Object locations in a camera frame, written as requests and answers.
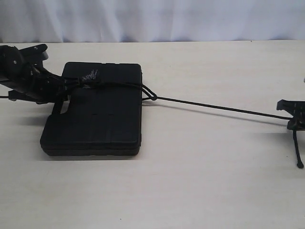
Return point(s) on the white backdrop curtain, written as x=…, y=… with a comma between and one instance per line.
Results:
x=150, y=20

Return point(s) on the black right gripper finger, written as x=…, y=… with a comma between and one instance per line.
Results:
x=296, y=124
x=292, y=107

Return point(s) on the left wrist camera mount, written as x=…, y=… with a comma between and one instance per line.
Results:
x=35, y=54

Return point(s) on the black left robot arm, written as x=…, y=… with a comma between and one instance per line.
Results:
x=8, y=53

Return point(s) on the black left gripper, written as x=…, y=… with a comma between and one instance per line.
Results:
x=35, y=84

